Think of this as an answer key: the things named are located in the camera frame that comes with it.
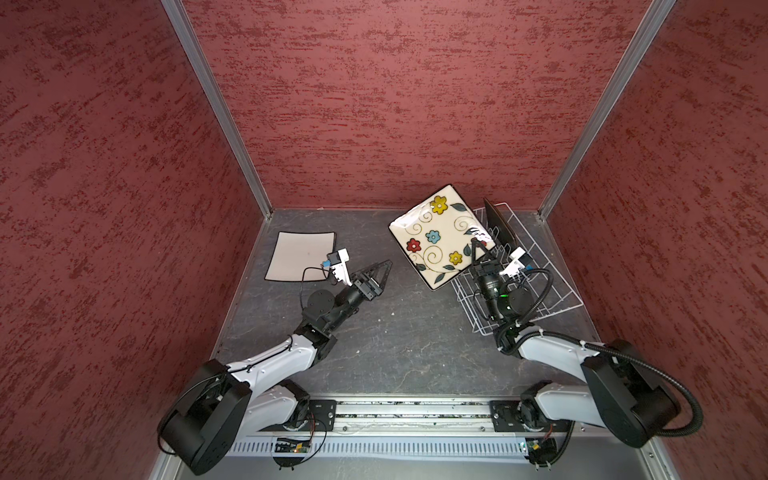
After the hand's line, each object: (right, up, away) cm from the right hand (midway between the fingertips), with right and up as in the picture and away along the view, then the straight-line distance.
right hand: (465, 244), depth 75 cm
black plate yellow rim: (+20, +6, +32) cm, 38 cm away
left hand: (-20, -6, -1) cm, 21 cm away
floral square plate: (-7, +2, +1) cm, 8 cm away
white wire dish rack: (+2, -11, -4) cm, 12 cm away
